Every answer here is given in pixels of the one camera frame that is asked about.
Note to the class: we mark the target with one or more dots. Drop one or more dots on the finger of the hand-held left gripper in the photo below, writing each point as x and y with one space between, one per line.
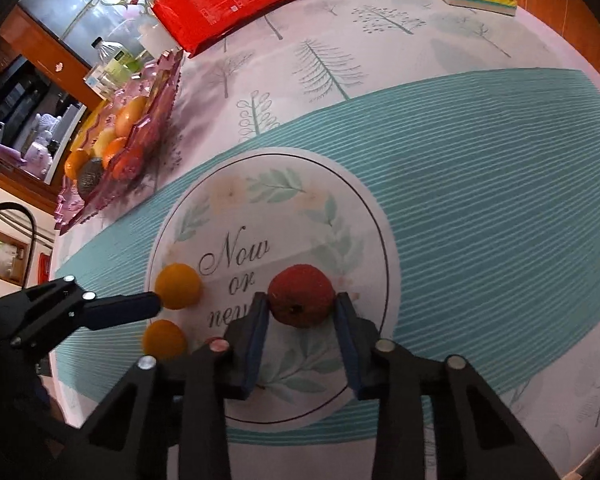
125 308

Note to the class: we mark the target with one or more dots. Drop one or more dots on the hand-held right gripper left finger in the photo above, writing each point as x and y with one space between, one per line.
257 340

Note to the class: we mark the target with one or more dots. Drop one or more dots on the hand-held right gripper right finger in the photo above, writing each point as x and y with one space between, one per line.
347 345

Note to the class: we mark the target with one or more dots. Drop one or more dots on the small yellow-orange citrus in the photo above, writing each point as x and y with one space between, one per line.
164 340
178 286

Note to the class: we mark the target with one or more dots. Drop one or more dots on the red lychee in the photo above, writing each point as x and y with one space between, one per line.
301 296

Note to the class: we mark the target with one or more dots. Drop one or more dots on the dark avocado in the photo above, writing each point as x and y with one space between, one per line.
90 176

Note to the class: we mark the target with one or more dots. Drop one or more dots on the large orange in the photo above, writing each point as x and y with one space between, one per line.
76 163

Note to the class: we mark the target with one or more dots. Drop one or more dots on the small deep orange mandarin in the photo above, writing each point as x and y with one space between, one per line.
114 152

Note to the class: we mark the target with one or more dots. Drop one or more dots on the pink plastic fruit tray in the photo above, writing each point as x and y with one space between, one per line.
145 105

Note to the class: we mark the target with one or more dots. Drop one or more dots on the red sign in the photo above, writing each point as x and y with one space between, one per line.
42 267

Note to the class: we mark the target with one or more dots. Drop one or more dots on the yellow pear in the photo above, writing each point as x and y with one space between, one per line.
104 141

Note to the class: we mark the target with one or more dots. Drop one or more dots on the yellow cardboard box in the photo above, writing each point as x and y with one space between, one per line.
87 122

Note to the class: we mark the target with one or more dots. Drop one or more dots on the white figurines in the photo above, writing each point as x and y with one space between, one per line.
45 132

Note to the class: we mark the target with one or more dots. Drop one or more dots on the printed tablecloth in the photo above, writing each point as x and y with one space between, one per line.
430 160

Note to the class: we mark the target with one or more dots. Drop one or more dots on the black appliance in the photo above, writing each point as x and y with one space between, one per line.
10 92

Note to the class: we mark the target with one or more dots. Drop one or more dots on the clear water bottle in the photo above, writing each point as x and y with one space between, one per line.
111 60

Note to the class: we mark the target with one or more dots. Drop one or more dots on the wooden sideboard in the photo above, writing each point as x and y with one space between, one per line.
45 50

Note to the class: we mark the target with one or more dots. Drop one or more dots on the red plastic package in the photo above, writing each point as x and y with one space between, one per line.
230 5

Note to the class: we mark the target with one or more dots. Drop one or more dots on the wooden cabinet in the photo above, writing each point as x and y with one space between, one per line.
570 20

